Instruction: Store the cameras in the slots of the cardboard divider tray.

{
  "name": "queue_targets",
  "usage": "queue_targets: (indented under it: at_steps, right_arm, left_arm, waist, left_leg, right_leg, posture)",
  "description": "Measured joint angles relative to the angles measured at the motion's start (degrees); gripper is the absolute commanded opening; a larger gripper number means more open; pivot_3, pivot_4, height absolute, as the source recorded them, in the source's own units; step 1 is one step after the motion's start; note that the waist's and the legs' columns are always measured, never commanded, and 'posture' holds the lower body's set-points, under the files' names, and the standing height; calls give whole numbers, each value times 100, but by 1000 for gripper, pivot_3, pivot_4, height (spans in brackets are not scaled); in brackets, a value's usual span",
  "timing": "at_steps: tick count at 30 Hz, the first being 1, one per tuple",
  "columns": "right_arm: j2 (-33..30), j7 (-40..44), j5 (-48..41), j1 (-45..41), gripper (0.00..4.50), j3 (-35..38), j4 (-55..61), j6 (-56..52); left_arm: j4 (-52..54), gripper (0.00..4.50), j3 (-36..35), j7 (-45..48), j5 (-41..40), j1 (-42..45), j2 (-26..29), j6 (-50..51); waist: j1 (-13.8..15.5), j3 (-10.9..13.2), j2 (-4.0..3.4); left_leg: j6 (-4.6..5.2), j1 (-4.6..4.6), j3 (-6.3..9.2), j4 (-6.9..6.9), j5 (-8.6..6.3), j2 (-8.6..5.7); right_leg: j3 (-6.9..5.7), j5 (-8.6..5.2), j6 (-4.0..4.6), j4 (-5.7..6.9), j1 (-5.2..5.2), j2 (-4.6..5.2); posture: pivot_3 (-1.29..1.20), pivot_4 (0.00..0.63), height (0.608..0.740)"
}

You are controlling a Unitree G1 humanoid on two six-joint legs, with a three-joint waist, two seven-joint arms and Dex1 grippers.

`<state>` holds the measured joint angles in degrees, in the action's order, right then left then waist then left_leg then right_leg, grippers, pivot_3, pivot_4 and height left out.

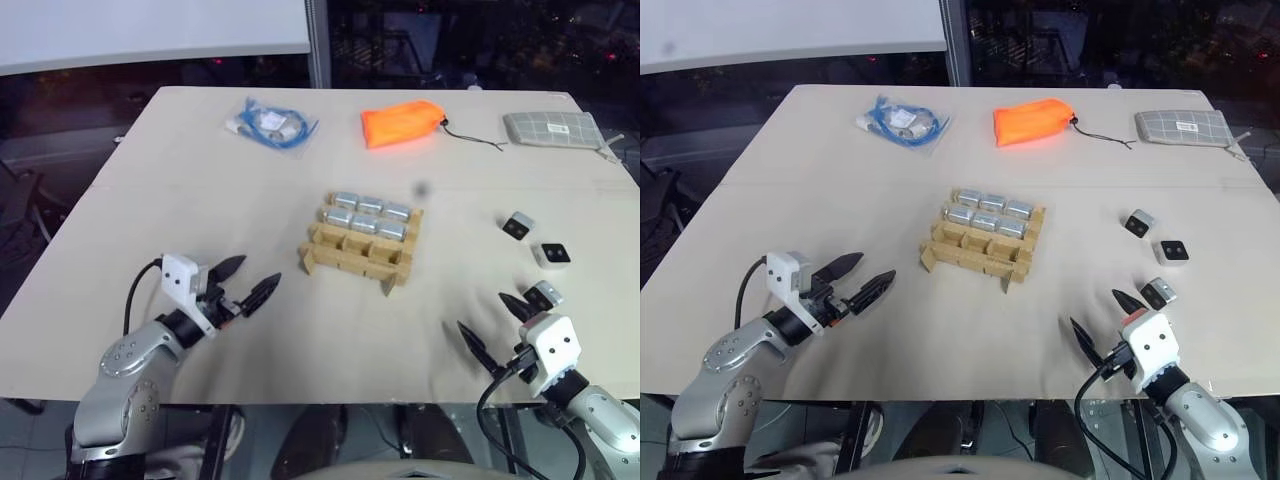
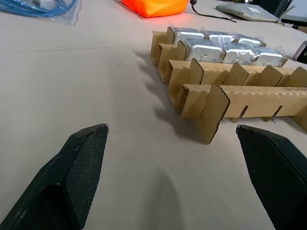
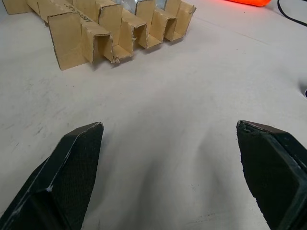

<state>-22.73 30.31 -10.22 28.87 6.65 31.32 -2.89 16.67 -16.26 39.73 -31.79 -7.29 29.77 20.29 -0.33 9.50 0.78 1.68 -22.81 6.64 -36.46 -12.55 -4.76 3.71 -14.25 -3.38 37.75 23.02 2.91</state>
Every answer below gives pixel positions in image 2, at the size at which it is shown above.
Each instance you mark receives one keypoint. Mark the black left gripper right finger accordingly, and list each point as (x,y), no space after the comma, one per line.
(271,172)

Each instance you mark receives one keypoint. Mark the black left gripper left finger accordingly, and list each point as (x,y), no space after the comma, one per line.
(79,172)

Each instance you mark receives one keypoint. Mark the cardboard divider tray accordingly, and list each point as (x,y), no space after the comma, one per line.
(223,91)

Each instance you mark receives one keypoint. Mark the purple grey device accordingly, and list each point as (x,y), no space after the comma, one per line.
(300,50)

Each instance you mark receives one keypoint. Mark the grey padded pouch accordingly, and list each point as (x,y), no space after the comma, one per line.
(247,11)

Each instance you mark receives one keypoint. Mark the orange fabric bag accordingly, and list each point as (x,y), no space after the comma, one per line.
(156,7)

